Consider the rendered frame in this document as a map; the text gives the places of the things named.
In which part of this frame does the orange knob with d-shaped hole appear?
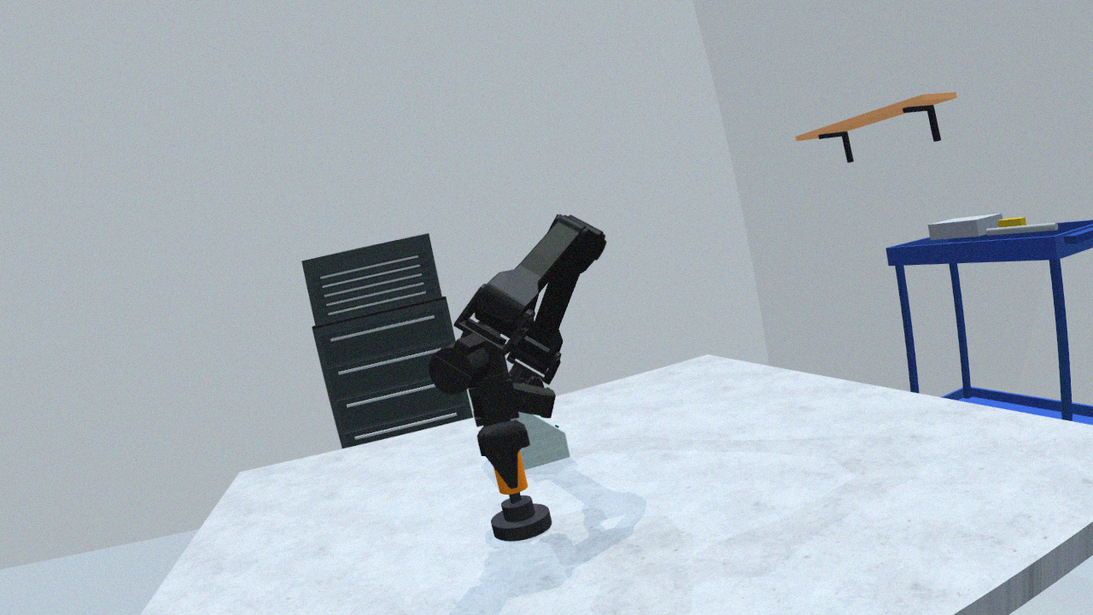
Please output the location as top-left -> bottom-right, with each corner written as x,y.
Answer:
494,451 -> 529,495

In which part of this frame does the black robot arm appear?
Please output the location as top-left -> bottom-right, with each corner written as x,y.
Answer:
428,214 -> 607,419

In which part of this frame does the grey round pedestal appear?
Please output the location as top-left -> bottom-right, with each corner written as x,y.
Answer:
491,492 -> 552,542

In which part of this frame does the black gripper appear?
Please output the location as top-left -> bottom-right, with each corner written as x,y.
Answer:
468,370 -> 530,489

